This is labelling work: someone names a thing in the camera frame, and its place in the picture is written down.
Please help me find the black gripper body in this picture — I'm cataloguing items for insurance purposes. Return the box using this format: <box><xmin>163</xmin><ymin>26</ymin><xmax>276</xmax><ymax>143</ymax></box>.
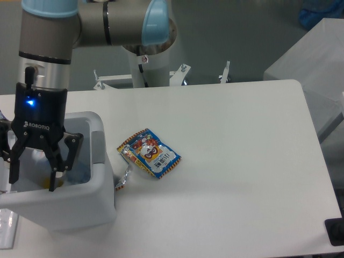
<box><xmin>11</xmin><ymin>82</ymin><xmax>68</xmax><ymax>150</ymax></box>

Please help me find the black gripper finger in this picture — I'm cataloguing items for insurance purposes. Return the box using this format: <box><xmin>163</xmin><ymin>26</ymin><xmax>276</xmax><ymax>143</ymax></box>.
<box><xmin>42</xmin><ymin>132</ymin><xmax>84</xmax><ymax>192</ymax></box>
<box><xmin>1</xmin><ymin>119</ymin><xmax>29</xmax><ymax>184</ymax></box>

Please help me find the colourful snack wrapper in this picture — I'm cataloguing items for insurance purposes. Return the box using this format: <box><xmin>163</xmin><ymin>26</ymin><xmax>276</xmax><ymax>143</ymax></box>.
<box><xmin>115</xmin><ymin>128</ymin><xmax>181</xmax><ymax>191</ymax></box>

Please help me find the clear plastic water bottle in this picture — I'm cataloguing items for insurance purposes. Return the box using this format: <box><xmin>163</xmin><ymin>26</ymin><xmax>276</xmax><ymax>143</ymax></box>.
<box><xmin>31</xmin><ymin>150</ymin><xmax>90</xmax><ymax>187</ymax></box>

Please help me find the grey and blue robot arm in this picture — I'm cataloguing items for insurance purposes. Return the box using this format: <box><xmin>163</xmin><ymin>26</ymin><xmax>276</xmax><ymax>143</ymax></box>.
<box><xmin>1</xmin><ymin>1</ymin><xmax>169</xmax><ymax>194</ymax></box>

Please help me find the white plastic trash can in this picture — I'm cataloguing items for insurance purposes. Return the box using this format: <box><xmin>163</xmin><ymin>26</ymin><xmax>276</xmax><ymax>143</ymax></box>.
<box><xmin>1</xmin><ymin>111</ymin><xmax>116</xmax><ymax>231</ymax></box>

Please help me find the clear plastic box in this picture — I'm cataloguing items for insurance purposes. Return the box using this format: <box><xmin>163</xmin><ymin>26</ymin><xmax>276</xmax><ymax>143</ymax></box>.
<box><xmin>1</xmin><ymin>209</ymin><xmax>19</xmax><ymax>250</ymax></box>

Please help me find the white covered table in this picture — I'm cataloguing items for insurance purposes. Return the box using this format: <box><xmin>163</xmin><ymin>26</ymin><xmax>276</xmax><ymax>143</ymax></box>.
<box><xmin>263</xmin><ymin>18</ymin><xmax>343</xmax><ymax>142</ymax></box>

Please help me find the black device at table edge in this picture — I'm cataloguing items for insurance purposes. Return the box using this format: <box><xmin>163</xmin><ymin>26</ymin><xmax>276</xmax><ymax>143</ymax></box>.
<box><xmin>325</xmin><ymin>218</ymin><xmax>343</xmax><ymax>246</ymax></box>

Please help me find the blue object in corner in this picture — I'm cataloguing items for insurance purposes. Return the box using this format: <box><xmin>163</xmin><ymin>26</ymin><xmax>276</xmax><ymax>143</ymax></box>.
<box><xmin>298</xmin><ymin>0</ymin><xmax>343</xmax><ymax>31</ymax></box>

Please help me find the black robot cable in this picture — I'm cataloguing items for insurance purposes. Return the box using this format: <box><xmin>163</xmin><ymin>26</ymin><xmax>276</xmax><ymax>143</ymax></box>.
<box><xmin>137</xmin><ymin>55</ymin><xmax>149</xmax><ymax>88</ymax></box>

